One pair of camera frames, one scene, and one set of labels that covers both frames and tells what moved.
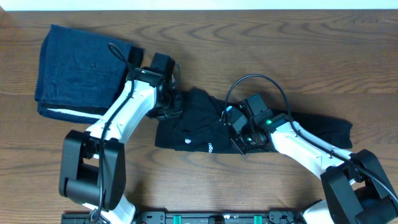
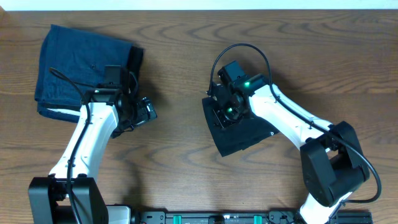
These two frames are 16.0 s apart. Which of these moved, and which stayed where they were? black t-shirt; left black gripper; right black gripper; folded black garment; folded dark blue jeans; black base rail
Moved: right black gripper; black t-shirt; left black gripper
Stayed: folded dark blue jeans; black base rail; folded black garment
